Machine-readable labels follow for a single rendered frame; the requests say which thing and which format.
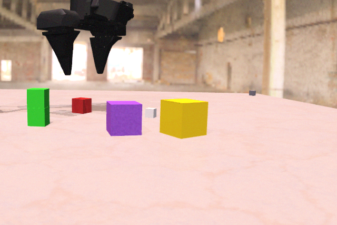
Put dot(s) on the green block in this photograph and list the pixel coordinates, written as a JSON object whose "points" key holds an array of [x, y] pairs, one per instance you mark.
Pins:
{"points": [[37, 98], [38, 117]]}

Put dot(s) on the red block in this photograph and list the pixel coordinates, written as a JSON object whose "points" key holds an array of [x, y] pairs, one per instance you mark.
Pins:
{"points": [[81, 105]]}

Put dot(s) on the small white cube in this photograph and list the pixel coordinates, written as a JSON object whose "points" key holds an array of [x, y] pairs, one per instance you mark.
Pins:
{"points": [[150, 112]]}

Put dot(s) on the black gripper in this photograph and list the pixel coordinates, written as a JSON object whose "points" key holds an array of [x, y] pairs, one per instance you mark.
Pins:
{"points": [[60, 24]]}

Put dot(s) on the yellow cube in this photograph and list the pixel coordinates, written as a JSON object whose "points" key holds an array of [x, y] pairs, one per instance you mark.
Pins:
{"points": [[183, 118]]}

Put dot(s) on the purple cube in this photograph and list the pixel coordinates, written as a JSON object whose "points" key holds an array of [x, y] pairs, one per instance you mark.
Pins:
{"points": [[123, 118]]}

